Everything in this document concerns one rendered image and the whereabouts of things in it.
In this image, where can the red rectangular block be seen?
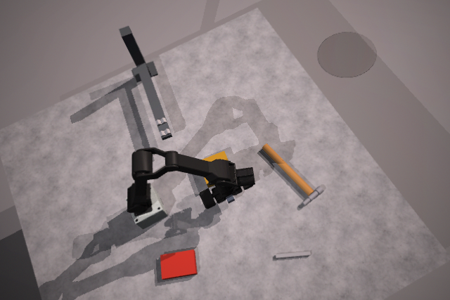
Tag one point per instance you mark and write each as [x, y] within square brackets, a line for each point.
[178, 264]

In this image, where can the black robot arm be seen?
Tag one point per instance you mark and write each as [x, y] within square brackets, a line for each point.
[219, 172]

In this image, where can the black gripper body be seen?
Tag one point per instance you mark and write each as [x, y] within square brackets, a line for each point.
[207, 197]

